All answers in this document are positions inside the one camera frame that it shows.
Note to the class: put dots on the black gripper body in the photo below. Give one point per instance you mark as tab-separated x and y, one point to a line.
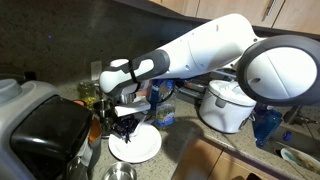
126	124

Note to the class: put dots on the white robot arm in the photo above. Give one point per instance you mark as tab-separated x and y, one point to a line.
206	53

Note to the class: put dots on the white round plate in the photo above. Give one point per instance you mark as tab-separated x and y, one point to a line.
140	148

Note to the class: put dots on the dirty plate in sink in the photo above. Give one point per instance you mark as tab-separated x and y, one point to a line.
300	160

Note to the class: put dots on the small steel cup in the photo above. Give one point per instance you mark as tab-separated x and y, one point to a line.
106	126

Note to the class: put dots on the dark pot orange interior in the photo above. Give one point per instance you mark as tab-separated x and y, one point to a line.
96	133

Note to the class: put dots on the tall steel cup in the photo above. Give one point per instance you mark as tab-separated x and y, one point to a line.
101	108

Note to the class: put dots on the steel bowl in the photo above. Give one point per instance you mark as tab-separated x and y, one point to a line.
120	171

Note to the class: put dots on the clear bottle blue cap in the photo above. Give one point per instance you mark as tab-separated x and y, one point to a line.
165	113

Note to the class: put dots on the red plastic bag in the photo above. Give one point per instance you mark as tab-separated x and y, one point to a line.
146	90

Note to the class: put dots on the blue water bottle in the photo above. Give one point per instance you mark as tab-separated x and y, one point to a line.
155	95

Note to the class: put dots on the wooden lower cabinets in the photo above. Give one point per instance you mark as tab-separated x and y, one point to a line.
206	160

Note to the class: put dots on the white rice cooker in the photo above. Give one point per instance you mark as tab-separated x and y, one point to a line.
223	110

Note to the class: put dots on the blue spray bottle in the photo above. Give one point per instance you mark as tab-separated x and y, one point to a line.
266	128

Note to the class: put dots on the small blue cap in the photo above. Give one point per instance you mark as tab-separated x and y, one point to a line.
287	135

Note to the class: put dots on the white wall outlet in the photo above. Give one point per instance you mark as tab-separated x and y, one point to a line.
95	68

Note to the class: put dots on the black camera stand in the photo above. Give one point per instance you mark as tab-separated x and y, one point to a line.
298	116

